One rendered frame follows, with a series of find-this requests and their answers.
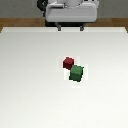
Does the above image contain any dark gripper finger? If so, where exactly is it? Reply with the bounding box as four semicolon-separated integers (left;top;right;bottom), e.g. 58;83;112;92
79;22;86;32
56;22;63;33

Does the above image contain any red cube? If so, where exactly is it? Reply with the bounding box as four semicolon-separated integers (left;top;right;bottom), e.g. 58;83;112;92
62;56;75;70

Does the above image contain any green cube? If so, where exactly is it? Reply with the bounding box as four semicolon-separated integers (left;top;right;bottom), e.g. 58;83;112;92
68;64;85;83

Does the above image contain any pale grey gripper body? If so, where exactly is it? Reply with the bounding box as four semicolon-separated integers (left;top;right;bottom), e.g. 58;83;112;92
45;2;99;24

